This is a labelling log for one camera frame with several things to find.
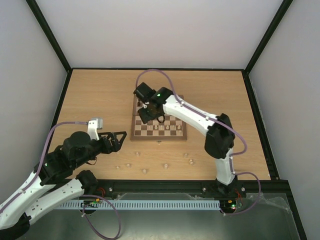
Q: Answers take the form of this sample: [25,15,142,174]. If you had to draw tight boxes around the electronics board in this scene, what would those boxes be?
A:
[80,198,103,208]
[220,198,244,210]

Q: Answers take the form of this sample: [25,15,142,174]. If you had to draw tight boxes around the wooden chess board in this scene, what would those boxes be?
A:
[130,96,187,141]

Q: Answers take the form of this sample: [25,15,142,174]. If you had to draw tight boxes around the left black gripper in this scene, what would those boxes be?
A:
[73,131,128,168]

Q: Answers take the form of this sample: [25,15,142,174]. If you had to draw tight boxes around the left electronics board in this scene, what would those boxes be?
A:
[80,198,103,208]

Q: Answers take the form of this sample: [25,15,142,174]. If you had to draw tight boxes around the light blue cable duct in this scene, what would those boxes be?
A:
[56,199,221,211]

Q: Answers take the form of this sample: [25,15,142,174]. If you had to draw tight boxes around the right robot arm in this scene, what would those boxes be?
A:
[133,82,237,196]

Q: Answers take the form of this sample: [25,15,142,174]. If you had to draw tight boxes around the right electronics board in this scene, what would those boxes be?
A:
[220,198,244,210]

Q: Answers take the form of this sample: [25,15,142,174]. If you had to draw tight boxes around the black cage frame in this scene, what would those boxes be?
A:
[4,0,320,240]

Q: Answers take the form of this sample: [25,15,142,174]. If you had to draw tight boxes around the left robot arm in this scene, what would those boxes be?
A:
[0,131,127,240]

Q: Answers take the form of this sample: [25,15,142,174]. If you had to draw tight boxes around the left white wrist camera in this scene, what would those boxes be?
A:
[87,117,103,141]

